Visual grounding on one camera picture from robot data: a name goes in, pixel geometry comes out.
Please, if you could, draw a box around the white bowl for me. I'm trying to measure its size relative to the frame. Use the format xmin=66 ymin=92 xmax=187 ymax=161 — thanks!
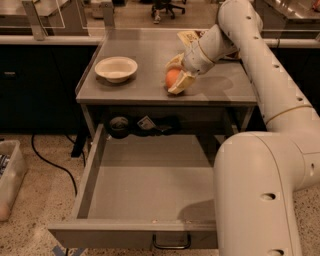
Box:
xmin=94 ymin=57 xmax=138 ymax=84

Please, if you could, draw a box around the grey open drawer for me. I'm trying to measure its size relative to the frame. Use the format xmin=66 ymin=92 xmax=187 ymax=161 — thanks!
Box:
xmin=48 ymin=126 xmax=222 ymax=249

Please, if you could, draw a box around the black office chair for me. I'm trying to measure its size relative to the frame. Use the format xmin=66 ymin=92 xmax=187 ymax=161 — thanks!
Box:
xmin=151 ymin=0 xmax=186 ymax=19

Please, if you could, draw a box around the orange fruit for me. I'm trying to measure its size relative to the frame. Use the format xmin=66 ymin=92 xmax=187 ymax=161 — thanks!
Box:
xmin=165 ymin=68 xmax=180 ymax=88

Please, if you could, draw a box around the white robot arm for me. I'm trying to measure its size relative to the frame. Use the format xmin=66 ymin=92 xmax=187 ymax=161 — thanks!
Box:
xmin=166 ymin=0 xmax=320 ymax=256

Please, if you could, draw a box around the black drawer handle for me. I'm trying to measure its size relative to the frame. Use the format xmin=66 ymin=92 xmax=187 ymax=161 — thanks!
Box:
xmin=152 ymin=233 xmax=191 ymax=250

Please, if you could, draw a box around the clear plastic bin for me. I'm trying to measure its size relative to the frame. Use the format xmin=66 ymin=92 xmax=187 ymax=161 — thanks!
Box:
xmin=0 ymin=140 xmax=27 ymax=222

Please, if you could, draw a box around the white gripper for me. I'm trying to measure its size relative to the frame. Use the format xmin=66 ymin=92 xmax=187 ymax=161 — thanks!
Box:
xmin=165 ymin=41 xmax=215 ymax=95

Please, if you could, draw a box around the grey metal cabinet counter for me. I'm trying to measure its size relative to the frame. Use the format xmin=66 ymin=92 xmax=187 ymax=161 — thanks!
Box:
xmin=76 ymin=29 xmax=257 ymax=135

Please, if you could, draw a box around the brown chip bag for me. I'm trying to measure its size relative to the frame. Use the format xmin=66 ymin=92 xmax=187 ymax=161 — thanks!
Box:
xmin=177 ymin=26 xmax=239 ymax=62

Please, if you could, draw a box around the black tape roll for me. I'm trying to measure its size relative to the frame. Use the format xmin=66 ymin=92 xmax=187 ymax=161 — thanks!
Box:
xmin=108 ymin=116 xmax=129 ymax=139

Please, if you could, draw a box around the black floor cable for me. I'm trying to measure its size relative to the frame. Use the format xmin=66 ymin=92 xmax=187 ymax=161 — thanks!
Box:
xmin=30 ymin=133 xmax=79 ymax=198

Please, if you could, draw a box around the white tag card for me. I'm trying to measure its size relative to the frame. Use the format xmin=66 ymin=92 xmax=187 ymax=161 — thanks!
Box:
xmin=137 ymin=116 xmax=156 ymax=130

